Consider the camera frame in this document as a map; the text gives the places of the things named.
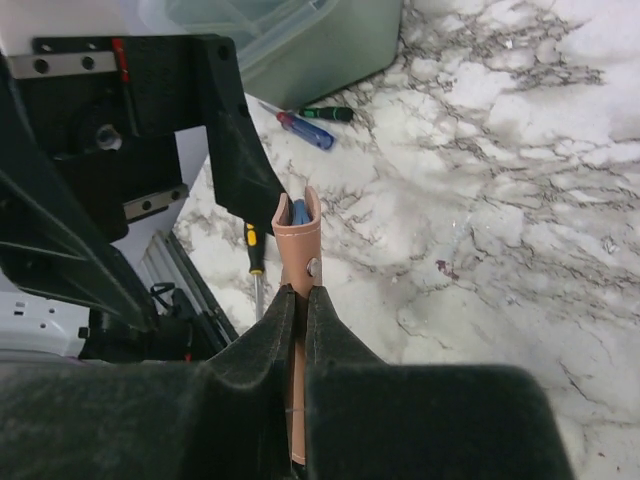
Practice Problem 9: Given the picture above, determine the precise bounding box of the aluminium front rail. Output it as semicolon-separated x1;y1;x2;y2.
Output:
139;231;238;351

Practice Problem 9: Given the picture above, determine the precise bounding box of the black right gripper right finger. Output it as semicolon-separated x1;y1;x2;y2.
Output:
305;287;574;479

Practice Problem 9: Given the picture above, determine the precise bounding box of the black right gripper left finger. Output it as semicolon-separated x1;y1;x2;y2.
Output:
1;287;296;479

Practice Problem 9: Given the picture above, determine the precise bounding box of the blue red handled screwdriver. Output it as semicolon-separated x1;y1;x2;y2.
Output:
258;101;335;151

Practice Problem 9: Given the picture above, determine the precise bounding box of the green black handled screwdriver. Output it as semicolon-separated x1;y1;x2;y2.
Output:
297;106;354;123

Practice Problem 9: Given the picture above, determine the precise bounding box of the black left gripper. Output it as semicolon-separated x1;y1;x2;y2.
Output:
1;35;285;360

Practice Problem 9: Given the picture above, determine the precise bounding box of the clear green plastic storage box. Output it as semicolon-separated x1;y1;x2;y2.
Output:
137;0;403;109

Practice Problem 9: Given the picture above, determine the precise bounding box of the yellow black handled screwdriver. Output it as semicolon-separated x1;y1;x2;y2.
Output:
244;223;265;321

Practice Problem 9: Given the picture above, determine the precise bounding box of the tan leather card holder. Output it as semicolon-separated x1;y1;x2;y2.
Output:
272;187;322;467

